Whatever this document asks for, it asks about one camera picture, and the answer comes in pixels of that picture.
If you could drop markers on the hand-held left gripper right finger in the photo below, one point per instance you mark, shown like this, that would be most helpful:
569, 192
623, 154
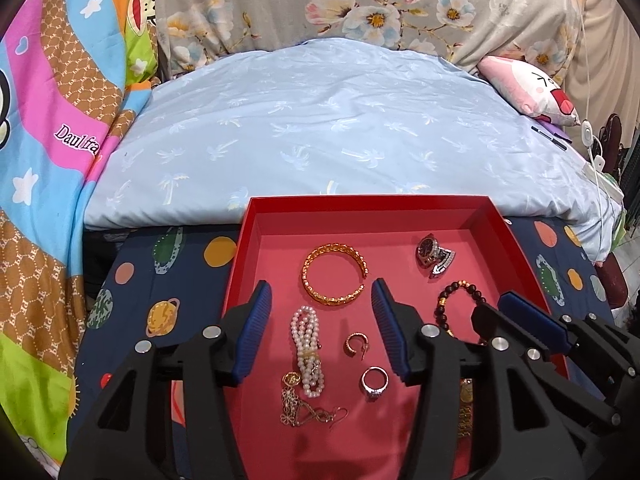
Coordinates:
392, 330

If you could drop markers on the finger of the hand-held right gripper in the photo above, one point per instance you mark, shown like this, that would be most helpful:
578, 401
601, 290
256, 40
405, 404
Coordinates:
487, 322
530, 317

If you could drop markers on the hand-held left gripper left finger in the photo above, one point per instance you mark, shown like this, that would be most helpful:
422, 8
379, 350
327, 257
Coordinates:
252, 330

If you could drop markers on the gold hoop earring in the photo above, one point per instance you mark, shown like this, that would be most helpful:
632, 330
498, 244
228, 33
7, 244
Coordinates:
356, 335

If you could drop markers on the gold wristwatch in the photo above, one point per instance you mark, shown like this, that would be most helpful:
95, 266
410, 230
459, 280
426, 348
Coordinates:
466, 400

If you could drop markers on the red shallow tray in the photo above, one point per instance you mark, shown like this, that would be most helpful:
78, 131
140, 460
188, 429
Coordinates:
390, 240

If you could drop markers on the gold bangle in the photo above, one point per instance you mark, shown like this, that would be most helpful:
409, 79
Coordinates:
305, 275

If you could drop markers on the silver wristwatch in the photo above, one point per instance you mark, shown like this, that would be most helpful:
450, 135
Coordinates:
430, 250

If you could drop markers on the dark red cloth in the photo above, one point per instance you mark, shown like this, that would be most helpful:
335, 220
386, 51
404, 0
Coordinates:
615, 285

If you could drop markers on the navy planet print cloth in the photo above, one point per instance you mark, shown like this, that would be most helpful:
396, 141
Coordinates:
150, 285

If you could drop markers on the black pen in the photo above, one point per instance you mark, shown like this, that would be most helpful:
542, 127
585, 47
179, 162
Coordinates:
550, 137

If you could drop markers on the purple notebook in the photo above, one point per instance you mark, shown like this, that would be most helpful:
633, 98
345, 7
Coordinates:
560, 132

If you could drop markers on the dark brown bag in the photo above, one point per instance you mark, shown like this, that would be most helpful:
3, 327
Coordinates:
612, 135

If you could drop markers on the light blue pillow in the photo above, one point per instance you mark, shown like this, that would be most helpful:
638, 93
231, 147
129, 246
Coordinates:
325, 125

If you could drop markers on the pink plush pillow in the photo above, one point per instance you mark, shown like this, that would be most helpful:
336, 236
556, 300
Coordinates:
525, 85

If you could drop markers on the beige curtain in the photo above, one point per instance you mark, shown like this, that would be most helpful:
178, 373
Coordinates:
610, 60

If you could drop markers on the colourful cartoon blanket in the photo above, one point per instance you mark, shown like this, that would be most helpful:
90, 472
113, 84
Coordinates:
50, 85

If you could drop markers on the grey floral cloth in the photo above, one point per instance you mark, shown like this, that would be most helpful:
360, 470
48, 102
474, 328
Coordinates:
280, 5

